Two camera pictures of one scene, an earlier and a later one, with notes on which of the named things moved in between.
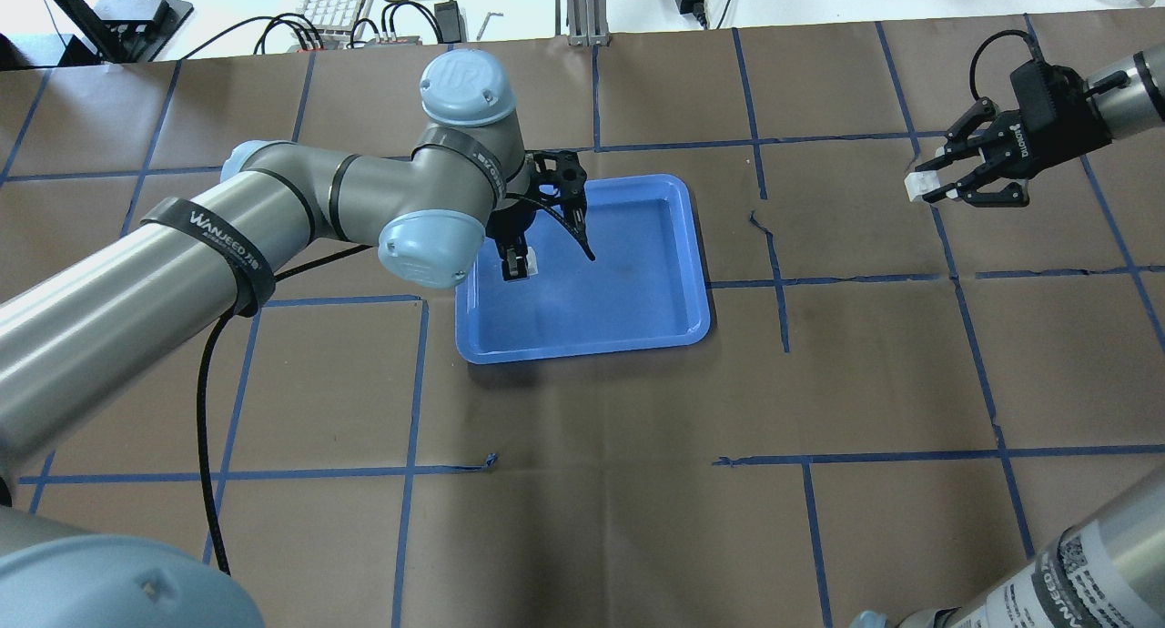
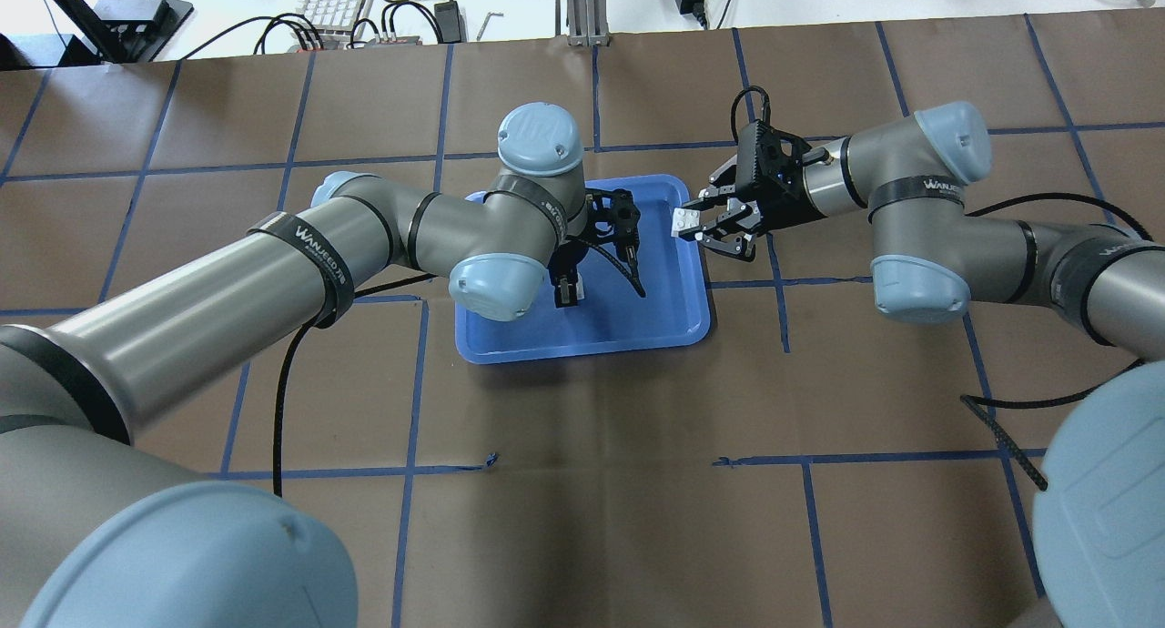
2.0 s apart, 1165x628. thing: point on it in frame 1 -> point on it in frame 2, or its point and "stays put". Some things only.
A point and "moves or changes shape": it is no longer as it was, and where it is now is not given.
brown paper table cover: x=895 y=392 stays put
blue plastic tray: x=644 y=288 stays put
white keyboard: x=331 y=5 stays put
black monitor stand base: x=137 y=25 stays put
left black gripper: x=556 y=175 -> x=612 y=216
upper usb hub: x=410 y=40 stays put
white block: x=919 y=183 moves or changes shape
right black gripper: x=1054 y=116 -> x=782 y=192
